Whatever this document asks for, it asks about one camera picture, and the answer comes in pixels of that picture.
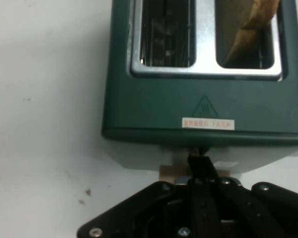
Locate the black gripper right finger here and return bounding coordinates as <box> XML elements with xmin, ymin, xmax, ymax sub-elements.
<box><xmin>201</xmin><ymin>155</ymin><xmax>298</xmax><ymax>238</ymax></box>

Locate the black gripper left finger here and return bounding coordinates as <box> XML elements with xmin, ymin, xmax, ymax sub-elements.
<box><xmin>76</xmin><ymin>155</ymin><xmax>216</xmax><ymax>238</ymax></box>

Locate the dark green toaster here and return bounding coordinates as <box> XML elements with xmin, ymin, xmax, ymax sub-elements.
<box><xmin>101</xmin><ymin>0</ymin><xmax>298</xmax><ymax>178</ymax></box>

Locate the toasted bread slice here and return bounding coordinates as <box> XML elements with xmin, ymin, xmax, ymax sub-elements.
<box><xmin>223</xmin><ymin>0</ymin><xmax>282</xmax><ymax>65</ymax></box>

